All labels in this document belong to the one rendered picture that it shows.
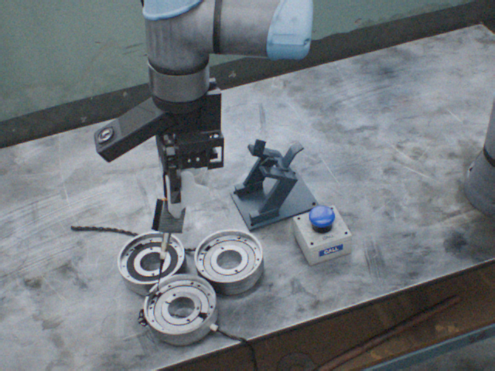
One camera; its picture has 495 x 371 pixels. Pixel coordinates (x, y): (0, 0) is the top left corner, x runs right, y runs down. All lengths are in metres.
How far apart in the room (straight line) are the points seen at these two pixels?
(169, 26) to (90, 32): 1.81
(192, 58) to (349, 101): 0.61
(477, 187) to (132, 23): 1.73
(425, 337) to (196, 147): 0.61
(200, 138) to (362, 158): 0.43
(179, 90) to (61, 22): 1.75
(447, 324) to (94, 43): 1.76
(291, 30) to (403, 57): 0.75
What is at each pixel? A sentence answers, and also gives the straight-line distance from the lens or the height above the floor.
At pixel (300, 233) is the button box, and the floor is 0.84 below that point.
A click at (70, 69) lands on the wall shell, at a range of 2.61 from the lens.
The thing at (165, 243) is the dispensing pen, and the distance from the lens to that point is 0.95.
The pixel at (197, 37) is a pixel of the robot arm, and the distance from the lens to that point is 0.74.
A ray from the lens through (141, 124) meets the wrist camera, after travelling 0.83.
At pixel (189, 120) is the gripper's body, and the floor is 1.08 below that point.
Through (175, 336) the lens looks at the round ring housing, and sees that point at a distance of 0.92.
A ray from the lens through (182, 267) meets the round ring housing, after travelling 0.99.
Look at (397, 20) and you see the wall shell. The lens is 2.98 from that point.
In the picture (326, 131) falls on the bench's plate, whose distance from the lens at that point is 1.25.
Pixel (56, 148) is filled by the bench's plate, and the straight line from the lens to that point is 1.33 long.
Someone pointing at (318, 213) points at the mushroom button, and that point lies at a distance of 0.99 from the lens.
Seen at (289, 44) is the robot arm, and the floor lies 1.20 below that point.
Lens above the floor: 1.59
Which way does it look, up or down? 44 degrees down
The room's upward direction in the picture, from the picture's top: 7 degrees counter-clockwise
